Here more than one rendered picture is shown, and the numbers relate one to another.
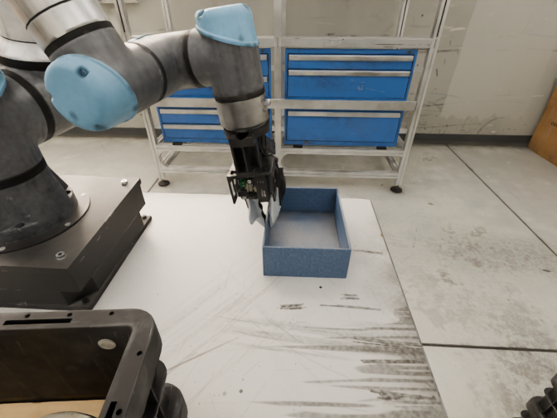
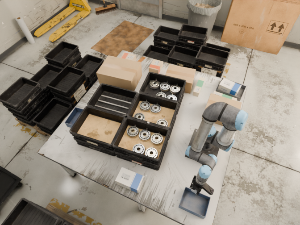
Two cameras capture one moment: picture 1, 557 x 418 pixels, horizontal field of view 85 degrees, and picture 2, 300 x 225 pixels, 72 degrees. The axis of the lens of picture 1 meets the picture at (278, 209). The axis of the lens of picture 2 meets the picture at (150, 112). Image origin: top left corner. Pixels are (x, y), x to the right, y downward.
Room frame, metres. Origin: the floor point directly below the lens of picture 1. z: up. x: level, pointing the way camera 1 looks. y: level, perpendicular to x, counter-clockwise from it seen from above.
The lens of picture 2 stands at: (0.33, -0.50, 2.41)
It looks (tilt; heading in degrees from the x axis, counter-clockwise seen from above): 54 degrees down; 113
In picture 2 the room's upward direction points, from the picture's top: 2 degrees counter-clockwise
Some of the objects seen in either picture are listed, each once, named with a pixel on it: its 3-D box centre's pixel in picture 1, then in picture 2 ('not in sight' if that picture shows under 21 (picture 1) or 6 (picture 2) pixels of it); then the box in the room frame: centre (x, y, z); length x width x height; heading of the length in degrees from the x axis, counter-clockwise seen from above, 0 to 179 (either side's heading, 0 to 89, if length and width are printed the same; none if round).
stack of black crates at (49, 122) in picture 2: not in sight; (56, 117); (-1.38, 0.43, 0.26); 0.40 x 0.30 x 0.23; 87
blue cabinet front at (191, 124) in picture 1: (212, 99); not in sight; (1.90, 0.40, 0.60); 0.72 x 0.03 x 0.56; 87
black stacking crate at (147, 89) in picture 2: not in sight; (163, 90); (-0.09, 0.83, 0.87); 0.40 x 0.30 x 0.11; 2
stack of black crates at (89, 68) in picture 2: not in sight; (90, 73); (-1.34, 1.23, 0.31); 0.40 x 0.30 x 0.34; 87
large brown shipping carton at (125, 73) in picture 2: not in sight; (120, 74); (-0.63, 0.94, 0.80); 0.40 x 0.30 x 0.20; 3
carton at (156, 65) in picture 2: not in sight; (156, 66); (-0.33, 1.26, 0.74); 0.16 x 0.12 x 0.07; 90
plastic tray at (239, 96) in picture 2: not in sight; (230, 89); (0.56, 1.22, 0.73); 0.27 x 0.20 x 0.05; 171
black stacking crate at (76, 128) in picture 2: not in sight; (99, 127); (-0.47, 0.21, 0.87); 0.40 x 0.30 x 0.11; 2
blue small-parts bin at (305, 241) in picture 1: (304, 227); (194, 202); (0.48, -0.05, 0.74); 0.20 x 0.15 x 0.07; 177
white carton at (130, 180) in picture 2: not in sight; (130, 180); (-0.05, -0.08, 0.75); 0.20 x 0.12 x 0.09; 179
